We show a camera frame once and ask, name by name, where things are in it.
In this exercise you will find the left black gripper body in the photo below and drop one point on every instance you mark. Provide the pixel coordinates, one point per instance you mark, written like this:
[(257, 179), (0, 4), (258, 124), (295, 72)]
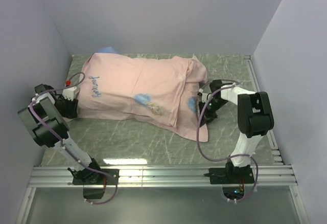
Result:
[(66, 107)]

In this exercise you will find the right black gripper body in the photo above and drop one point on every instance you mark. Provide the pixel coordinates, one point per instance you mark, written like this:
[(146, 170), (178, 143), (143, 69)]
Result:
[(210, 114)]

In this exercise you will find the pink cartoon pillowcase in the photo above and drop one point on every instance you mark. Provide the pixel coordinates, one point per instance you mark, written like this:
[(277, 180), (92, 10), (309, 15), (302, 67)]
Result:
[(163, 92)]

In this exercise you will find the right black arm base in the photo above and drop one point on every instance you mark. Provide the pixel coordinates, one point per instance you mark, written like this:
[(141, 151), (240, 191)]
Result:
[(237, 184)]

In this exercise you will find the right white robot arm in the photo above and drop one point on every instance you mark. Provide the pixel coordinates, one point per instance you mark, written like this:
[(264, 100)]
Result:
[(248, 140)]

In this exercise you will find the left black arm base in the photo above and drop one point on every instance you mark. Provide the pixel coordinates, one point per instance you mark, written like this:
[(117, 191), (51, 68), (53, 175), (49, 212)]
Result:
[(94, 184)]

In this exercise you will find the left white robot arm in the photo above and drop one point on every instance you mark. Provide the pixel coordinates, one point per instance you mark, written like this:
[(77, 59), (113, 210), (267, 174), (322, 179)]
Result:
[(45, 119)]

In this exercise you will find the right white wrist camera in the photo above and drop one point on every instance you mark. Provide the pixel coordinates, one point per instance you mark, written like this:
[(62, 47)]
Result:
[(203, 96)]

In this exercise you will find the side aluminium rail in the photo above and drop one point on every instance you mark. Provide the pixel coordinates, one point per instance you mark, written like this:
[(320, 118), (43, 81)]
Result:
[(263, 119)]

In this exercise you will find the aluminium mounting rail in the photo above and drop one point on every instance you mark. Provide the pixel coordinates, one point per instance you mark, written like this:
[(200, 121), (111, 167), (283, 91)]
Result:
[(144, 176)]

